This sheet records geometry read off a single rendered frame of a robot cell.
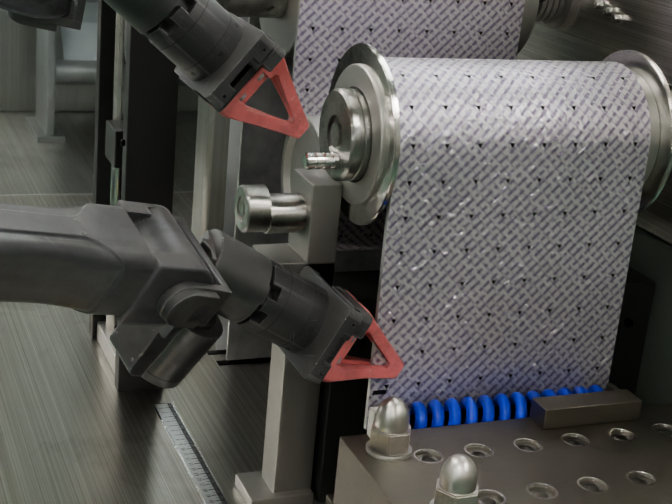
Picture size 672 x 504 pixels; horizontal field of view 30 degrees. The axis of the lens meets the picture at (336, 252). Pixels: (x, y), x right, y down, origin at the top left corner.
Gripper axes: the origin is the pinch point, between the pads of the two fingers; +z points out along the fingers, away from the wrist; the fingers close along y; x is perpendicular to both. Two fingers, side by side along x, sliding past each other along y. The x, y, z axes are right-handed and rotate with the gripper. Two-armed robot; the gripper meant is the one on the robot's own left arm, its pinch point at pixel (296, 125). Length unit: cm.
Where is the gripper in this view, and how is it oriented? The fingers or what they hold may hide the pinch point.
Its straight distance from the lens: 101.9
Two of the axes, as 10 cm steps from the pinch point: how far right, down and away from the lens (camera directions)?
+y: 3.6, 3.3, -8.7
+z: 6.6, 5.7, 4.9
